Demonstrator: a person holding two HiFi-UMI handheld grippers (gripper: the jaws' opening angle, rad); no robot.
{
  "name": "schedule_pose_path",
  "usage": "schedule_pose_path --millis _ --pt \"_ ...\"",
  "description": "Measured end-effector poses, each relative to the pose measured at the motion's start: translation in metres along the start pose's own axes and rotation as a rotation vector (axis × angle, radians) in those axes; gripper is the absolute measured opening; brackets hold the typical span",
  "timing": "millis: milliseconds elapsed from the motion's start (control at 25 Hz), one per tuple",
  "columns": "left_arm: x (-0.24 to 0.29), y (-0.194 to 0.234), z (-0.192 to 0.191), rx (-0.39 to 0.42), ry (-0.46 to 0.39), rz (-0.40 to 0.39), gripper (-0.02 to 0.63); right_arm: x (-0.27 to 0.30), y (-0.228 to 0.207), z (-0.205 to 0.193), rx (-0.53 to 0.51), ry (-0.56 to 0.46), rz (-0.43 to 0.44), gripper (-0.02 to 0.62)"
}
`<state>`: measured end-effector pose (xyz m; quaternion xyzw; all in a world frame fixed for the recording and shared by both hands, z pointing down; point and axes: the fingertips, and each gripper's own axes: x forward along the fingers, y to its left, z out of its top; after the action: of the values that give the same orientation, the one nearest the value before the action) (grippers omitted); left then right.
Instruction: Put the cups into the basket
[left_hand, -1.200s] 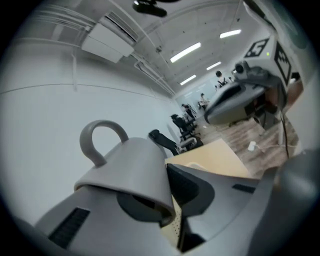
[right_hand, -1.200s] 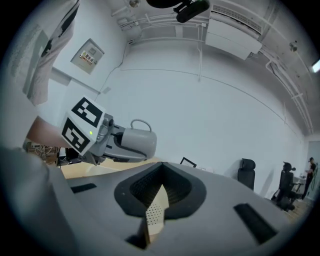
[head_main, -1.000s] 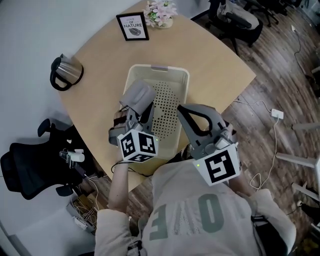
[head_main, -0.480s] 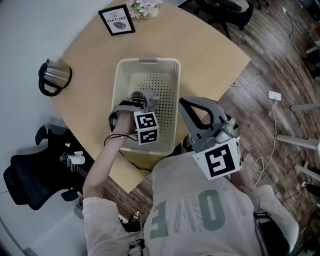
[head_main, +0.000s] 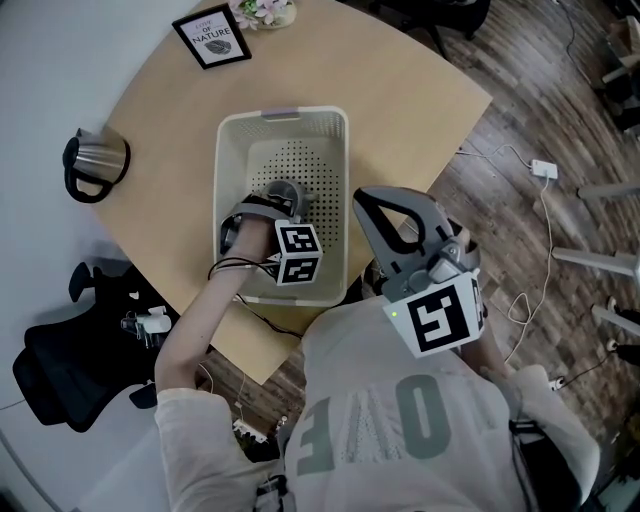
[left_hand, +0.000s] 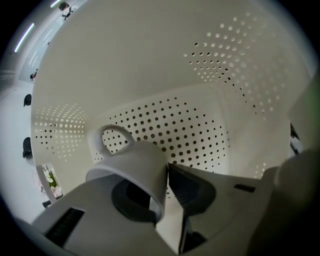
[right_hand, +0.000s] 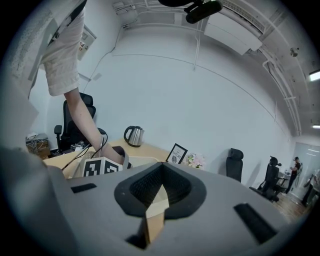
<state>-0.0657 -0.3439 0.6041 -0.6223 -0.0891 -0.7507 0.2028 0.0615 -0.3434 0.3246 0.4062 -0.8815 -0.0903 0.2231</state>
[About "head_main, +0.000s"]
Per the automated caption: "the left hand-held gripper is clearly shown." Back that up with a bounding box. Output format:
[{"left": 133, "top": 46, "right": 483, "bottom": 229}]
[{"left": 218, "top": 194, "right": 324, "bottom": 288}]

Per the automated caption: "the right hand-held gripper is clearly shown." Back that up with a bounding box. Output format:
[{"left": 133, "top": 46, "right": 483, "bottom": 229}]
[{"left": 352, "top": 185, "right": 489, "bottom": 359}]

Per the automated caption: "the white perforated plastic basket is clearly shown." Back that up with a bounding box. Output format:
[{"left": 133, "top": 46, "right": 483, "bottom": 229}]
[{"left": 213, "top": 105, "right": 350, "bottom": 308}]

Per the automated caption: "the black shoulder bag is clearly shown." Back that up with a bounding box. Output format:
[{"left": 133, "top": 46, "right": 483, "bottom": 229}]
[{"left": 508, "top": 418, "right": 554, "bottom": 512}]

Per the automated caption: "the person's right forearm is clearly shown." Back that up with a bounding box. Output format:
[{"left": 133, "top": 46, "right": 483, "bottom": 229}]
[{"left": 457, "top": 327, "right": 517, "bottom": 384}]

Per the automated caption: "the person's left forearm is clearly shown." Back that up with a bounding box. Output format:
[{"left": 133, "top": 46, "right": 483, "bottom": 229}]
[{"left": 153, "top": 219, "right": 281, "bottom": 399}]

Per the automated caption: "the white power adapter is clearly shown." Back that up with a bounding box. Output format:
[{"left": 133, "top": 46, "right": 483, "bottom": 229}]
[{"left": 529, "top": 158, "right": 560, "bottom": 181}]

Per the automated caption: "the person's white printed shirt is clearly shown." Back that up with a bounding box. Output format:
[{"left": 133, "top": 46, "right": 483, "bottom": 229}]
[{"left": 153, "top": 298, "right": 601, "bottom": 512}]

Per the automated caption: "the black framed picture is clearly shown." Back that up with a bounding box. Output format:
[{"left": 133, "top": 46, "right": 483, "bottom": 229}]
[{"left": 171, "top": 3, "right": 253, "bottom": 71}]

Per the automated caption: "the flower bouquet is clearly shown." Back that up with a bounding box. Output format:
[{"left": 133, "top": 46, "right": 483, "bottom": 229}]
[{"left": 233, "top": 0, "right": 299, "bottom": 32}]

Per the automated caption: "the grey table foot bar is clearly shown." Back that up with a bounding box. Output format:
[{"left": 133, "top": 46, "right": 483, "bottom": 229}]
[
  {"left": 551, "top": 245, "right": 640, "bottom": 280},
  {"left": 591, "top": 303, "right": 640, "bottom": 337}
]

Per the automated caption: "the white power strip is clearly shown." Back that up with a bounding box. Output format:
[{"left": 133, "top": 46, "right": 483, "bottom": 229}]
[{"left": 231, "top": 418, "right": 272, "bottom": 445}]

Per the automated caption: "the black office chair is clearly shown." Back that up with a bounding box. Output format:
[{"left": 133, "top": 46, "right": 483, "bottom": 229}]
[{"left": 11, "top": 259, "right": 214, "bottom": 434}]

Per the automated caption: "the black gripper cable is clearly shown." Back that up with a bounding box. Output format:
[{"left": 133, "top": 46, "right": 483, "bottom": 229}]
[{"left": 206, "top": 256, "right": 305, "bottom": 342}]

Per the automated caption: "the long white floor cable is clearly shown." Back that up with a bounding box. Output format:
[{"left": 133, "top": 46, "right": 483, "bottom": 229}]
[{"left": 453, "top": 144, "right": 557, "bottom": 365}]

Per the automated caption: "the steel kettle with black handle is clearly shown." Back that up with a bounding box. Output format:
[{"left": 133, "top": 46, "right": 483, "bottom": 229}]
[{"left": 62, "top": 126, "right": 133, "bottom": 204}]

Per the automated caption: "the black floor cable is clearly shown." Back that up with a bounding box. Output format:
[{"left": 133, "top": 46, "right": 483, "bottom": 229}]
[{"left": 562, "top": 357, "right": 624, "bottom": 384}]

